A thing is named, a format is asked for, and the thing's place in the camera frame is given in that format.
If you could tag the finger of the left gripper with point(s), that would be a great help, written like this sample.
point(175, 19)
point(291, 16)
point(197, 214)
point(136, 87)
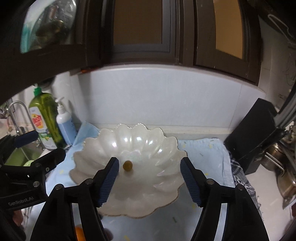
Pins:
point(48, 162)
point(26, 138)

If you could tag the checkered plaid cloth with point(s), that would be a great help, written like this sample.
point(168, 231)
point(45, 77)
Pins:
point(240, 178)

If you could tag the dark grape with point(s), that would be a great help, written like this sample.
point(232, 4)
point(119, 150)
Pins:
point(108, 234)

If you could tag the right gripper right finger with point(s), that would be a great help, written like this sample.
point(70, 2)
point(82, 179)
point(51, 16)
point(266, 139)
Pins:
point(243, 221)

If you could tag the tall chrome faucet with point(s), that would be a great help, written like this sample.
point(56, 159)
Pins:
point(8, 110)

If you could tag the black knife block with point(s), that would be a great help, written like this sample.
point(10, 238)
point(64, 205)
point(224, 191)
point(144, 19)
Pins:
point(254, 134)

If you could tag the person's hand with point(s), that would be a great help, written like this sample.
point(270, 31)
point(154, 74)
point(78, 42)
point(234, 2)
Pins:
point(18, 220)

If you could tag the white scalloped ceramic bowl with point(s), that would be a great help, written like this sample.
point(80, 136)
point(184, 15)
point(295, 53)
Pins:
point(149, 174)

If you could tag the stainless steel pot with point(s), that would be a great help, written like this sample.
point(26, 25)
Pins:
point(280, 161)

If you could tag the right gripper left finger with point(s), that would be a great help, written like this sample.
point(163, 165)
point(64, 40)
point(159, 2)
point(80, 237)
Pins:
point(56, 221)

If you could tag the blue pump soap bottle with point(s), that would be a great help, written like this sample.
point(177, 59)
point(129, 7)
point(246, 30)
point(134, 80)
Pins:
point(65, 123)

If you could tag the small olive green fruit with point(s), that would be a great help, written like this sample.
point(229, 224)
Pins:
point(128, 165)

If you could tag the green dish soap bottle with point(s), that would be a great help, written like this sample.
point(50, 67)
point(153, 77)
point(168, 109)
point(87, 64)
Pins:
point(43, 113)

